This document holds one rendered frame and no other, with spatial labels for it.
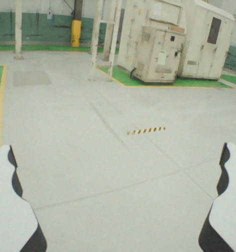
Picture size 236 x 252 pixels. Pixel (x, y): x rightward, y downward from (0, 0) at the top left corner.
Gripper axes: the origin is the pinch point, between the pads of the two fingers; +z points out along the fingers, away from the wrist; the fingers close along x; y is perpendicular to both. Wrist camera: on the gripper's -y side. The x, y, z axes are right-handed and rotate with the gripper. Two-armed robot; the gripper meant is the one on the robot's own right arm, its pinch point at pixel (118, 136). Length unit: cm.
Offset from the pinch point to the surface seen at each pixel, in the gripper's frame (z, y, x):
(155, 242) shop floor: 54, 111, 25
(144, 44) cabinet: 433, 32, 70
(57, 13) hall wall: 951, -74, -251
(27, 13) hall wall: 888, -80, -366
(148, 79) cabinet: 413, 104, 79
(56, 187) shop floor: 95, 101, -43
